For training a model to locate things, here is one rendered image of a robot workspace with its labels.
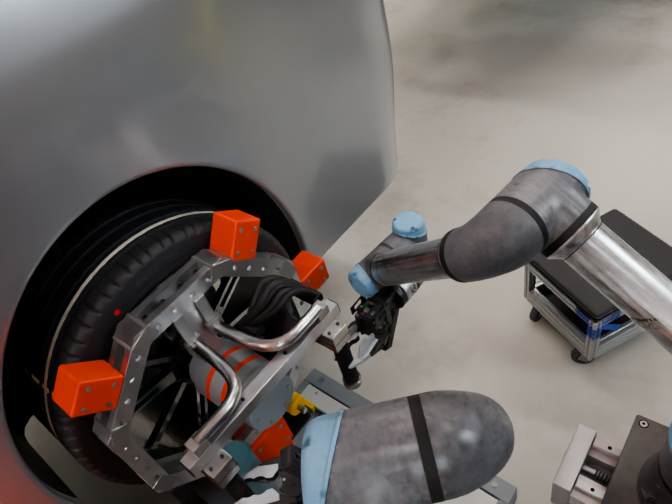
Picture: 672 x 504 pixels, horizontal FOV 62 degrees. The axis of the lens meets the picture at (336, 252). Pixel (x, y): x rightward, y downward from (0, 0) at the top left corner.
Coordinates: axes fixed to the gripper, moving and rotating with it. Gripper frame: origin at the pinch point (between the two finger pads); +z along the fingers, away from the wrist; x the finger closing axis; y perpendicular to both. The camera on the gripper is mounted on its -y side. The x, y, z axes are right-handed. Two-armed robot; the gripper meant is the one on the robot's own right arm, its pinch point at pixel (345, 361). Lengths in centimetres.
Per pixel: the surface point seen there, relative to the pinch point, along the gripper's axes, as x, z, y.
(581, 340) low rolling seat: 27, -76, -67
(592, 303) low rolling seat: 28, -78, -49
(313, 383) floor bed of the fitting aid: -49, -18, -75
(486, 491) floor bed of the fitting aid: 22, -17, -76
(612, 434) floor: 45, -57, -83
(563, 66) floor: -59, -273, -82
